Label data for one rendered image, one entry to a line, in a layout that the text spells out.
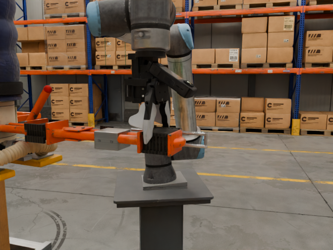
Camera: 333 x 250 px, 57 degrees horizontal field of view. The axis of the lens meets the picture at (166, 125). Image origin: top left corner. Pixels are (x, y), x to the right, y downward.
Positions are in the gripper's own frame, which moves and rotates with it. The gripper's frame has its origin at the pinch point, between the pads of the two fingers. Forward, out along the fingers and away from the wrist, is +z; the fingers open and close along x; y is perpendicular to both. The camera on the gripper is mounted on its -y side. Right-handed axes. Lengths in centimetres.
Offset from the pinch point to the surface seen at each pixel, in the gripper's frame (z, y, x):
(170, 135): -1.7, -5.0, 4.8
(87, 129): -0.4, 21.3, -0.6
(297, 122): 85, -25, -727
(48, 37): -132, 629, -613
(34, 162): 12.1, 44.5, -3.4
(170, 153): 2.3, -5.0, 4.8
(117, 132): -1.0, 9.8, 3.0
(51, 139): 2.2, 29.9, 3.8
